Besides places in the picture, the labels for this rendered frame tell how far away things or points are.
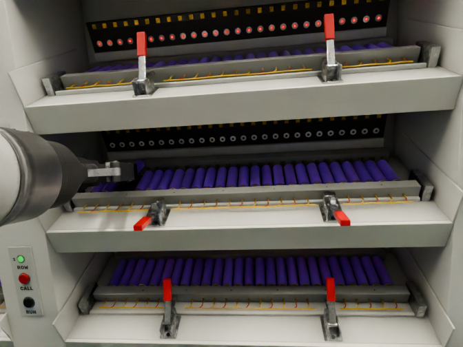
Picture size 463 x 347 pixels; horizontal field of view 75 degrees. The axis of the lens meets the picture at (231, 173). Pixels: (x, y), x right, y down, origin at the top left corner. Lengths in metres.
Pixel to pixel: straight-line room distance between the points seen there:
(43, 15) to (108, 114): 0.22
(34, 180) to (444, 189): 0.50
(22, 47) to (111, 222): 0.29
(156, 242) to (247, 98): 0.26
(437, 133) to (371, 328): 0.32
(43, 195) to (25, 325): 0.38
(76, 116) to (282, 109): 0.30
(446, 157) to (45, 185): 0.50
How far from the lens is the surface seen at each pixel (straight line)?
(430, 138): 0.56
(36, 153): 0.32
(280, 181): 0.51
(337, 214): 0.42
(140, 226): 0.42
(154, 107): 0.45
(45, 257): 0.59
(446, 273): 0.55
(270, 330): 0.56
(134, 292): 0.62
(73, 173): 0.36
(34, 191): 0.31
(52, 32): 0.65
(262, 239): 0.47
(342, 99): 0.44
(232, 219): 0.47
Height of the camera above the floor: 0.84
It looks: 10 degrees down
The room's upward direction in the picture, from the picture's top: 3 degrees counter-clockwise
